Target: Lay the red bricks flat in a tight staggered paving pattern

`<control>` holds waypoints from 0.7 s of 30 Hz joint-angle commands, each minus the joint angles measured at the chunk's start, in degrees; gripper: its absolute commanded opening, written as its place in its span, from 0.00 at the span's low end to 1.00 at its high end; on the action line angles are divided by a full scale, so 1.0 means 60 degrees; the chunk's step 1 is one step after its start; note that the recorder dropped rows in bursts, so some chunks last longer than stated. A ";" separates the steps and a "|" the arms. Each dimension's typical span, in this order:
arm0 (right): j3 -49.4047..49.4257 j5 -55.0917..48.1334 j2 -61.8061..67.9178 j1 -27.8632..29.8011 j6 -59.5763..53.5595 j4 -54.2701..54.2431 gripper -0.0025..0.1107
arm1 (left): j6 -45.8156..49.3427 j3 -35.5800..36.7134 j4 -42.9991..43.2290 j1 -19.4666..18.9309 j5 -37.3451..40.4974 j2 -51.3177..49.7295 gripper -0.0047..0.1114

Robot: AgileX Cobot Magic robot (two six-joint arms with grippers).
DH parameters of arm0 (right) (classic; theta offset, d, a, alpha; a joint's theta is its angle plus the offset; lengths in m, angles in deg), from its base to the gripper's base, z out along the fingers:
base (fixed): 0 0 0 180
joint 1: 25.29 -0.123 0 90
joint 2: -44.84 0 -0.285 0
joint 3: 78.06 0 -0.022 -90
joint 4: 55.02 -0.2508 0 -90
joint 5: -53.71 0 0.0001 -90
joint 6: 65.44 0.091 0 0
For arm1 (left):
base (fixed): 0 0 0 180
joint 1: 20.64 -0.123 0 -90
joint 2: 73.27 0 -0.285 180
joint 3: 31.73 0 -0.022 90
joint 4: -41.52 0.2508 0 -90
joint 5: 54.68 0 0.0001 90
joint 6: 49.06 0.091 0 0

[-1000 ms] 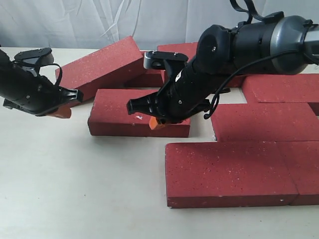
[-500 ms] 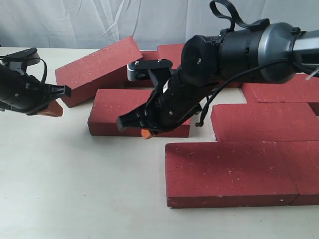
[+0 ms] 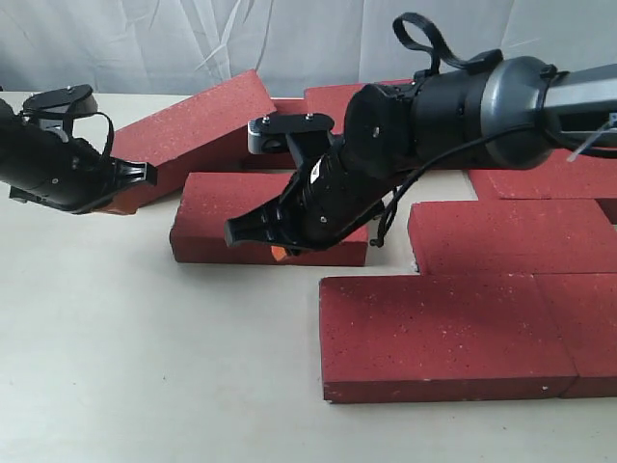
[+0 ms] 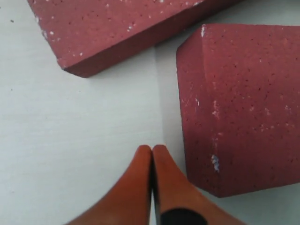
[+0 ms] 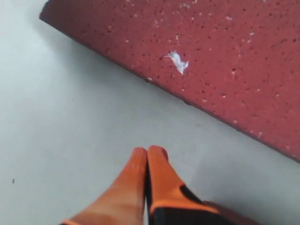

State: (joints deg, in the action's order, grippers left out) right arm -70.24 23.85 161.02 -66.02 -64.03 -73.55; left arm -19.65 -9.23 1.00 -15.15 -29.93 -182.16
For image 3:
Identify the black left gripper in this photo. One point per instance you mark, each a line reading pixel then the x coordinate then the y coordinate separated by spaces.
pixel 44 163

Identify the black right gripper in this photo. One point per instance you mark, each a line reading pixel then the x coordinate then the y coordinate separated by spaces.
pixel 317 209

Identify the red brick with white mark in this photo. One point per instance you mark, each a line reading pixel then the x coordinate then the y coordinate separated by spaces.
pixel 209 199

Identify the red brick top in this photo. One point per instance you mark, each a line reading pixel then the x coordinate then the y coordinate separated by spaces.
pixel 331 101

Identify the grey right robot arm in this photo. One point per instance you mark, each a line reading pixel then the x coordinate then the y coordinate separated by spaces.
pixel 496 115

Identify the red brick rear under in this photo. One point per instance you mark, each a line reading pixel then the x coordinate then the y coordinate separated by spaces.
pixel 274 153

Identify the red brick right row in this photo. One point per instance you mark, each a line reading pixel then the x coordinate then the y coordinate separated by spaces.
pixel 586 178

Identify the white backdrop curtain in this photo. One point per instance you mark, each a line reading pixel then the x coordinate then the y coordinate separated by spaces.
pixel 183 47

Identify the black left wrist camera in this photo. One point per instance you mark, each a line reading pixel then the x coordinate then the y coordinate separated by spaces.
pixel 60 103

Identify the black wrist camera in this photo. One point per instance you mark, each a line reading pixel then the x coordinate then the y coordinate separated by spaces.
pixel 60 103
pixel 307 135

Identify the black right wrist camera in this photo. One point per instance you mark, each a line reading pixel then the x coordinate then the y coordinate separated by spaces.
pixel 307 135

